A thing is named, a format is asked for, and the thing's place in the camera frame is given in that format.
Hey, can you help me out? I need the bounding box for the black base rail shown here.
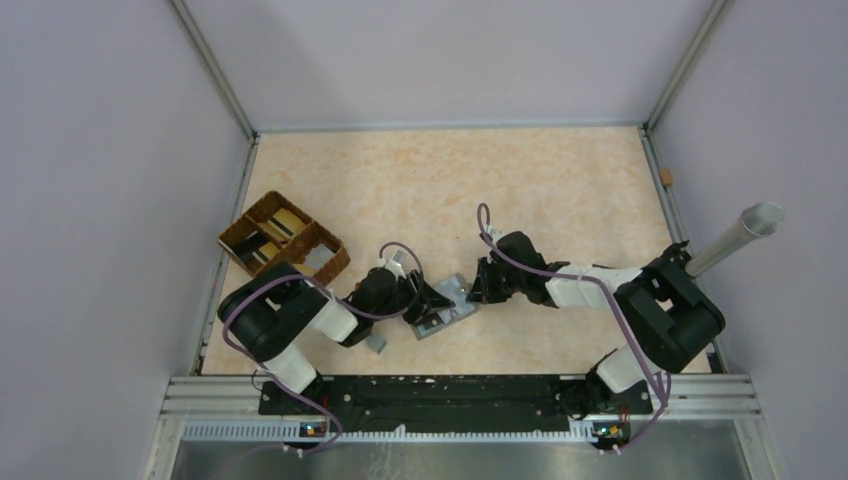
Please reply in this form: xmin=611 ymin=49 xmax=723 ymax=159
xmin=258 ymin=374 xmax=654 ymax=433

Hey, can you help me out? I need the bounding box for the grey plastic toy bolt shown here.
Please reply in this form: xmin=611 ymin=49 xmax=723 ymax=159
xmin=365 ymin=333 xmax=387 ymax=355

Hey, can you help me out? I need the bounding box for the black shiny credit card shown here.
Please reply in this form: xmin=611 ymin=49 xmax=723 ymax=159
xmin=232 ymin=232 xmax=279 ymax=265

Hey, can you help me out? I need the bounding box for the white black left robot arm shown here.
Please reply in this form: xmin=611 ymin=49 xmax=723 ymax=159
xmin=217 ymin=261 xmax=456 ymax=414

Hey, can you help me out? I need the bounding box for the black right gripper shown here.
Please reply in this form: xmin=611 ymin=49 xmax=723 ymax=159
xmin=468 ymin=256 xmax=526 ymax=304

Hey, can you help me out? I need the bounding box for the silver metal tube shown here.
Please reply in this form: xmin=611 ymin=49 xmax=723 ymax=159
xmin=685 ymin=202 xmax=785 ymax=278

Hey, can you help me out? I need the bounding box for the grey card holder wallet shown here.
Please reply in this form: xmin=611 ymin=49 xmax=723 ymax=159
xmin=411 ymin=273 xmax=480 ymax=341

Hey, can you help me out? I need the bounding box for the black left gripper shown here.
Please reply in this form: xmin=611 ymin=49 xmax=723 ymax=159
xmin=370 ymin=269 xmax=455 ymax=326

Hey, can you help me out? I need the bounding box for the small wooden block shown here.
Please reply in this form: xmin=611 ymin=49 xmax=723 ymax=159
xmin=658 ymin=168 xmax=673 ymax=188

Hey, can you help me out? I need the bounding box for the brown woven divided basket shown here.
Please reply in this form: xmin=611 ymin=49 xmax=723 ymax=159
xmin=217 ymin=190 xmax=350 ymax=284

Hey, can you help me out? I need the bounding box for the black clamp bracket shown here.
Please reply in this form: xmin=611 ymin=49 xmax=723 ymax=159
xmin=661 ymin=240 xmax=692 ymax=268

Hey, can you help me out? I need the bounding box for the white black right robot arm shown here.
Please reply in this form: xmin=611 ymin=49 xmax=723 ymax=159
xmin=480 ymin=231 xmax=726 ymax=412

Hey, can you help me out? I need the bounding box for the gold card in basket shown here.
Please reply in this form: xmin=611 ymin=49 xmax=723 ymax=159
xmin=259 ymin=209 xmax=307 ymax=243

